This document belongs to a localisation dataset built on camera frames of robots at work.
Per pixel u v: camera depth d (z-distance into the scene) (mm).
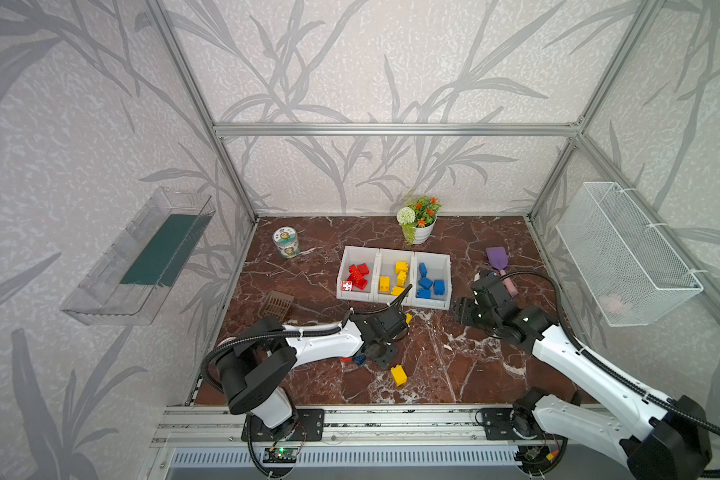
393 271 1018
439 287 966
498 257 1085
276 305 961
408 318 921
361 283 983
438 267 1044
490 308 602
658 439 376
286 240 1023
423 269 1023
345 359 583
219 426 752
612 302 724
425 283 994
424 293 968
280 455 711
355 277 968
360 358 618
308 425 739
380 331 666
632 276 612
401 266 1025
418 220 1021
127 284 631
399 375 800
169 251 664
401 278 968
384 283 982
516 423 654
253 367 437
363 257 1039
